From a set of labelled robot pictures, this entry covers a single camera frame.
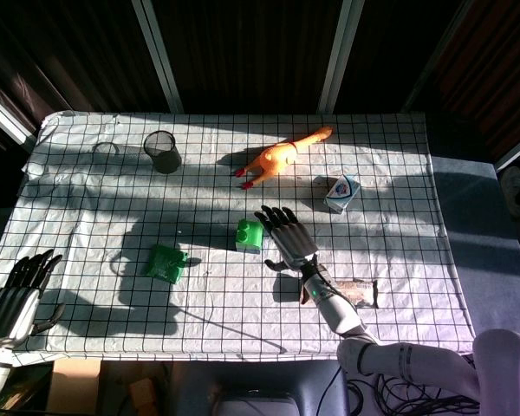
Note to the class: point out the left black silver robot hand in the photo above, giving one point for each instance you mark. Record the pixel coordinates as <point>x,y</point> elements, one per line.
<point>19,303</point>

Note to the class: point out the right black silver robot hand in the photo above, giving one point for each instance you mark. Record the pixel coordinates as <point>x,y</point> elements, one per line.
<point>292,242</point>

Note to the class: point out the green toy block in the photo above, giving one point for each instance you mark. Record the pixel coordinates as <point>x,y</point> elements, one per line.
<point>249,234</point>

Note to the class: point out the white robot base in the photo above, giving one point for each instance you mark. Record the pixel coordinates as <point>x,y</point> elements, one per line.
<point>255,403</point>

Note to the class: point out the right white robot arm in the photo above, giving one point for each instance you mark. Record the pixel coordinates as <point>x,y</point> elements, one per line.
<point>342,312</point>

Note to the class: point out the white blue carton box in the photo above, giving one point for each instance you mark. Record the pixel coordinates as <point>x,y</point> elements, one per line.
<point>341,193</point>

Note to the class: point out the brown paper bag package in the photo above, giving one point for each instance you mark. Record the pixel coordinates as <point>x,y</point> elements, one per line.
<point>357,292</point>

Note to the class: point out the orange rubber chicken toy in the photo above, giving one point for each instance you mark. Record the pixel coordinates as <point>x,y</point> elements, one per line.
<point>277,157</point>

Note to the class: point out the white black-checked tablecloth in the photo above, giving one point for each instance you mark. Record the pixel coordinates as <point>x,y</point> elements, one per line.
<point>225,303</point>

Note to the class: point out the cardboard box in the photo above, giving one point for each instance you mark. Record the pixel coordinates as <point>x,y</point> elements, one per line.
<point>71,388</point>

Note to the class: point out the green foil packet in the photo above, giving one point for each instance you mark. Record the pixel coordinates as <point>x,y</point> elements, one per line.
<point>165,262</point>

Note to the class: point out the black mesh pen cup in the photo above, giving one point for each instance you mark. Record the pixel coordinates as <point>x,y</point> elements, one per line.
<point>162,151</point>

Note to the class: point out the white window frame bar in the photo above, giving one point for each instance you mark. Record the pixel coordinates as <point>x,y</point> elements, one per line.
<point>340,56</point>
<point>6,117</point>
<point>158,56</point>
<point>518,151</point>

